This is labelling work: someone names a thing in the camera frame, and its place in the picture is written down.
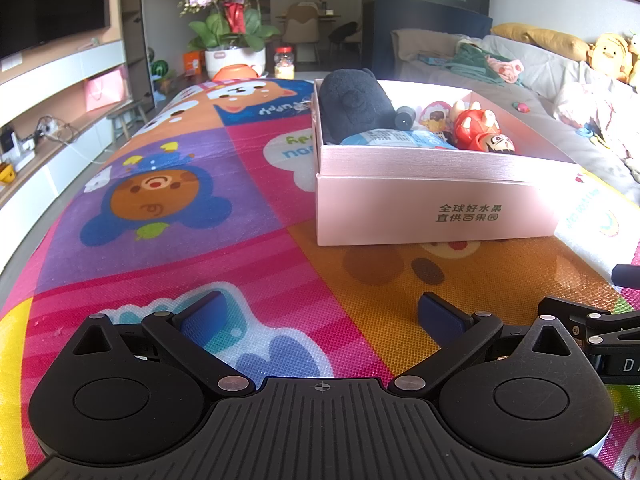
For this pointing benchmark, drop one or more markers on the orange bowl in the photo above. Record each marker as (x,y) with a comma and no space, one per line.
(235,72)

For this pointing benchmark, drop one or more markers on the colourful cartoon play mat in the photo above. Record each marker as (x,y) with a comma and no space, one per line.
(175,240)

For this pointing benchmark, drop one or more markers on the clear jar with red lid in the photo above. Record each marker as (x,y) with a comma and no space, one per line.
(284,65)

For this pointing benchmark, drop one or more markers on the white television cabinet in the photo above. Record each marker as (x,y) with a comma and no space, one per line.
(65,70)

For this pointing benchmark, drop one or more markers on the pale yellow plush toy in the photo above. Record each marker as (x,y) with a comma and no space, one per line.
(635,62)

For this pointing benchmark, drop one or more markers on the white power strip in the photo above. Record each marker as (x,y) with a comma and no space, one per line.
(49,125)

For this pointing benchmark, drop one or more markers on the wooden stool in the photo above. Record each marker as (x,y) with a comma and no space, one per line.
(126,111)

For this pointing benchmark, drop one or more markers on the green clothing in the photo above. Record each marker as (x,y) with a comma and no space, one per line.
(475,62)

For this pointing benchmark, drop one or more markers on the watermelon ball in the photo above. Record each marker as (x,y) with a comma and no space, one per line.
(159,69)

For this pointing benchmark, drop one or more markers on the yellow pillow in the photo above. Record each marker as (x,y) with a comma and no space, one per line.
(545,40)

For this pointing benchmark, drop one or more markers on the white device on shelf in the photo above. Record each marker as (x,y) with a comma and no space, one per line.
(16,146)

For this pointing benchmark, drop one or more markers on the red costume toy figure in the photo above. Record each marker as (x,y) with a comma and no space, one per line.
(472,127)

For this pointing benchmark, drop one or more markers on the pink cloth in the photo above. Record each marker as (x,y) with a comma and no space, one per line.
(506,70)

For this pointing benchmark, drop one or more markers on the white flower pot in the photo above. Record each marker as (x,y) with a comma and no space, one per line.
(232,60)

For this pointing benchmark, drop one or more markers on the black chair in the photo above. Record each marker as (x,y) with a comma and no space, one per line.
(345,32)

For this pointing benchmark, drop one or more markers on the white patterned blanket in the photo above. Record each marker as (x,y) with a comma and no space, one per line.
(600,110)

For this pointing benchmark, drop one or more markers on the purple orchid plant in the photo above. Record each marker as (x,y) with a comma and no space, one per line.
(225,20)

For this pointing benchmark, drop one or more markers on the orange box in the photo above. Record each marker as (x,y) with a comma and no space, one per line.
(192,64)

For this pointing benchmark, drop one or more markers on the pink cardboard box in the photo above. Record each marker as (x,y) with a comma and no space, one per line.
(425,210)

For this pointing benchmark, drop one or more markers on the small red green toy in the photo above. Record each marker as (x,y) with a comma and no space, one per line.
(520,107)

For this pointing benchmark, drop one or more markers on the grey sofa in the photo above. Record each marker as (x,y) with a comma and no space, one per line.
(540,75)

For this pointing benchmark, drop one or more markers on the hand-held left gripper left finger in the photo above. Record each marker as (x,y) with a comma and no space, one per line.
(205,320)

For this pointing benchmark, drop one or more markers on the small yellow object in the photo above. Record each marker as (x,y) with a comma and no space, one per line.
(6,172)

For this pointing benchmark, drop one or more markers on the beige dining chair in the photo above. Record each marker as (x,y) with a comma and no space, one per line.
(301,25)

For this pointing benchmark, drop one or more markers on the yellow duck plush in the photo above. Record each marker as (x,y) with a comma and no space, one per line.
(610,57)

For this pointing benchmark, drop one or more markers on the black plush toy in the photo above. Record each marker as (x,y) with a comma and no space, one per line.
(350,105)

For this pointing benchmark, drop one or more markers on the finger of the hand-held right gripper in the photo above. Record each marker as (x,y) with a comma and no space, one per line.
(565,312)
(627,275)

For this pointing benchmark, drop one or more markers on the black television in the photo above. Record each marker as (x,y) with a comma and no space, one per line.
(45,0)

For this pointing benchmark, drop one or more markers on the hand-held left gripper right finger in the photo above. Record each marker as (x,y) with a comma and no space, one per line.
(442,320)

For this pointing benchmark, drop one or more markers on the pink paper bag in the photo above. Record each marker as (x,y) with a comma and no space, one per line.
(102,90)

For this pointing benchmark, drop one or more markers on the blue tissue packet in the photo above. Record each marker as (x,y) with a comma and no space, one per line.
(395,137)

